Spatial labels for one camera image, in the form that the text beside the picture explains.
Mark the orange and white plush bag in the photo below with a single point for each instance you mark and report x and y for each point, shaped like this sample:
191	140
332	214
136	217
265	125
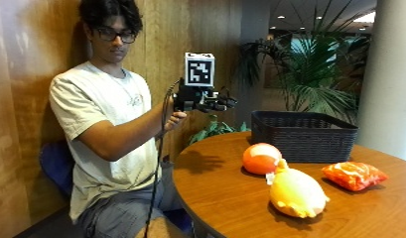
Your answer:
355	175

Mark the black-framed glasses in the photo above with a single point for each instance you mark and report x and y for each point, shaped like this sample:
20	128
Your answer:
117	34

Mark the white cube with black markers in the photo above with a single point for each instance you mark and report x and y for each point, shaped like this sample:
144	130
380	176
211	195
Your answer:
200	69

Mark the orange and white plush ball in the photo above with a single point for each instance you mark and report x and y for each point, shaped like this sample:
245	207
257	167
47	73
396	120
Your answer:
260	160

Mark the yellow plush toy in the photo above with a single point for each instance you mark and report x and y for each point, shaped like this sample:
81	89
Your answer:
296	193

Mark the small green leafy plant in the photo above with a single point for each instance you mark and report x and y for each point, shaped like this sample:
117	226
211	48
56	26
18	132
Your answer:
213	129

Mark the blue chair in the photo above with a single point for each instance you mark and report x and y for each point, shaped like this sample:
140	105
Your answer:
57	165

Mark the white round column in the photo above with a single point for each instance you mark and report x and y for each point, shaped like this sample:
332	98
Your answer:
389	82

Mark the black woven basket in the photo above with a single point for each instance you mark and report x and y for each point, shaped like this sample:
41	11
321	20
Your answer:
301	139

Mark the the person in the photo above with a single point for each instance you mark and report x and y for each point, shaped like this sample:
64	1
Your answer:
101	99

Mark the tall palm plant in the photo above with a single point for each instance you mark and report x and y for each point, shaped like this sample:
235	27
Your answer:
313	72

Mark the bright ceiling light panel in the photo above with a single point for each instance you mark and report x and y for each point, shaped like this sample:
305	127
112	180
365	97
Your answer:
365	17

